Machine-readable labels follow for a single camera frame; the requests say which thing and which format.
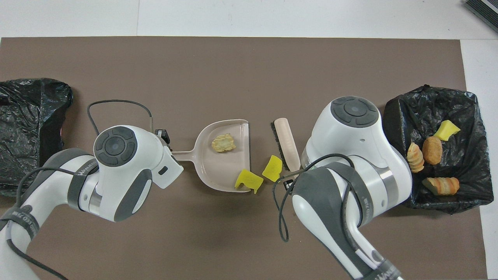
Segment pale round cracker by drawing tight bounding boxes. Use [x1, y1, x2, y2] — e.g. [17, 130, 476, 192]
[211, 134, 237, 153]

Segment pale cracker piece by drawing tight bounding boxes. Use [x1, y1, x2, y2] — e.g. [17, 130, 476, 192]
[407, 142, 425, 173]

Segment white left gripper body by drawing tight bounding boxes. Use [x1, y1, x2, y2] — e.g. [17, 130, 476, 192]
[154, 146, 184, 190]

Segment brown bread roll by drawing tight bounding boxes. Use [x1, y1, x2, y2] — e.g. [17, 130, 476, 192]
[423, 136, 443, 165]

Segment yellow sponge curved piece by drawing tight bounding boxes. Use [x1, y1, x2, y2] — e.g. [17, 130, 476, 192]
[433, 120, 461, 141]

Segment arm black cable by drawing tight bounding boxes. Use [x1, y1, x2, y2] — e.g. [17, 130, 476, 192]
[272, 154, 364, 243]
[0, 100, 154, 280]

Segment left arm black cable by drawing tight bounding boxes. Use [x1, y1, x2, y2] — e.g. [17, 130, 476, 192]
[0, 100, 154, 280]

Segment yellow sponge notched block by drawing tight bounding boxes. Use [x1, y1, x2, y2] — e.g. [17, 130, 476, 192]
[235, 169, 264, 194]

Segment beige plastic dustpan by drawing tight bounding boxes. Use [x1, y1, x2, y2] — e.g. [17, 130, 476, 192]
[171, 119, 251, 193]

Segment beige hand brush black bristles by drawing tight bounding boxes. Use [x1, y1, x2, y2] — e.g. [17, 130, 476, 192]
[271, 118, 302, 174]

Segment yellow sponge wedge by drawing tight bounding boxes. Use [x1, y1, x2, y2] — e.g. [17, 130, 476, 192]
[262, 155, 283, 182]

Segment black bag-lined bin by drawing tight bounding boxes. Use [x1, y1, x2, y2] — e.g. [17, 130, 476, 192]
[381, 84, 494, 214]
[0, 78, 74, 197]

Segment dark ribbed panel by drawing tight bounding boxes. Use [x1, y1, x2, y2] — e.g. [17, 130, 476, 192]
[465, 0, 498, 33]

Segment brown table mat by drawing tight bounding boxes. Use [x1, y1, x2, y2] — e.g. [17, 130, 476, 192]
[0, 37, 487, 280]

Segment striped orange croissant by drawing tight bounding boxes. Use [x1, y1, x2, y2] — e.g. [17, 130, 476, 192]
[422, 177, 460, 196]

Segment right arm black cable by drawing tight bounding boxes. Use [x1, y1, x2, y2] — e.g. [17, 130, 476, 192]
[272, 154, 364, 243]

